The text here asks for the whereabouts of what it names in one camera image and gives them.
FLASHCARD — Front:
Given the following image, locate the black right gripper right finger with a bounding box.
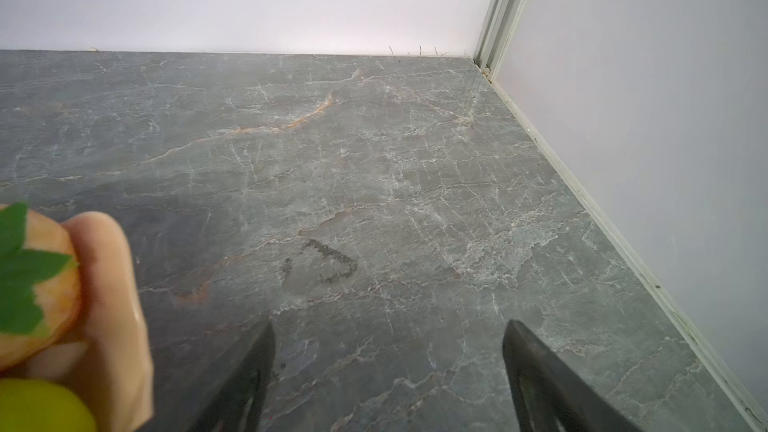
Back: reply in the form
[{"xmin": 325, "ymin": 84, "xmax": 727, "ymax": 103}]
[{"xmin": 502, "ymin": 320, "xmax": 639, "ymax": 432}]

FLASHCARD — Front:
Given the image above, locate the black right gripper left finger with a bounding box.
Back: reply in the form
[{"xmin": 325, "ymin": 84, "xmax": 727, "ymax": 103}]
[{"xmin": 189, "ymin": 319, "xmax": 276, "ymax": 431}]

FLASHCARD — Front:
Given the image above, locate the green fake pear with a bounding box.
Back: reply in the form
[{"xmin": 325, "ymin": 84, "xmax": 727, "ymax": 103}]
[{"xmin": 1, "ymin": 378, "xmax": 97, "ymax": 431}]

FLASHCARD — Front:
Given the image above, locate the red yellow fake apple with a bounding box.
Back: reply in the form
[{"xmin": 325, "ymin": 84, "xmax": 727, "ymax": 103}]
[{"xmin": 1, "ymin": 202, "xmax": 82, "ymax": 370}]

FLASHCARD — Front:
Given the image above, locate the peach wavy fruit bowl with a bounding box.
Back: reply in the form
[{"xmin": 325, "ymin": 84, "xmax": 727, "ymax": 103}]
[{"xmin": 14, "ymin": 212, "xmax": 154, "ymax": 431}]

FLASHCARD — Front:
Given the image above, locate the aluminium corner frame post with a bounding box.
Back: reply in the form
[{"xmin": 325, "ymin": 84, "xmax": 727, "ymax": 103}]
[{"xmin": 473, "ymin": 0, "xmax": 527, "ymax": 82}]

